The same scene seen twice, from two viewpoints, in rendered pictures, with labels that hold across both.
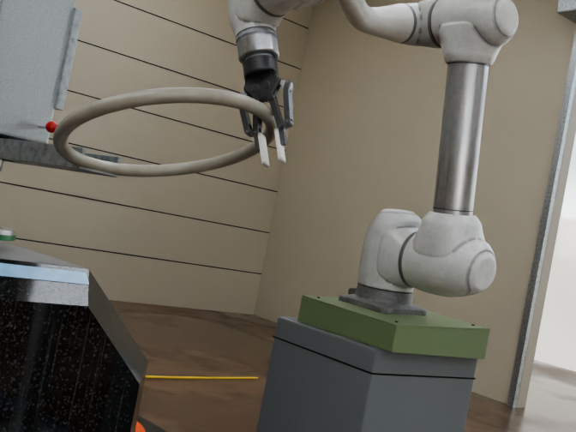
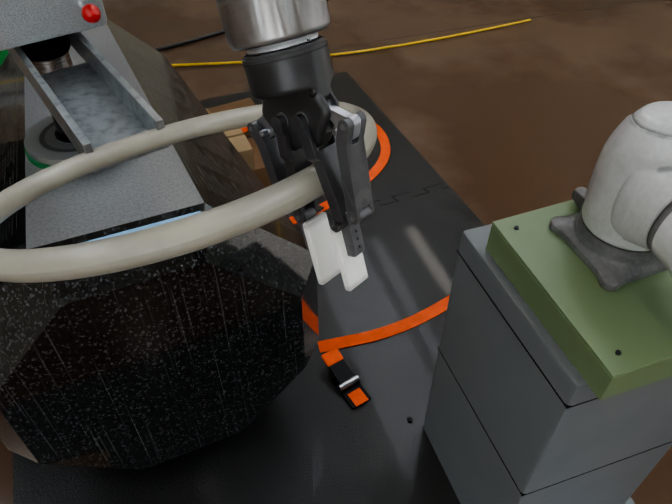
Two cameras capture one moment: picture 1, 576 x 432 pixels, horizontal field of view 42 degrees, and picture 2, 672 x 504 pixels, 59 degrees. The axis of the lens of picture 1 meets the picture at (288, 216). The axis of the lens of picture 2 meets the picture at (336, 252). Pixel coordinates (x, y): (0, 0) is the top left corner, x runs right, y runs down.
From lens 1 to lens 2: 1.32 m
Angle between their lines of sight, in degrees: 49
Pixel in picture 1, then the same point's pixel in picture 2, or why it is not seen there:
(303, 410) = (486, 361)
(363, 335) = (563, 343)
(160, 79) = not seen: outside the picture
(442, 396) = not seen: outside the picture
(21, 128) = (53, 22)
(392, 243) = (642, 198)
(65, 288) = not seen: hidden behind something
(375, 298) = (602, 255)
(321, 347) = (508, 315)
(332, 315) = (527, 281)
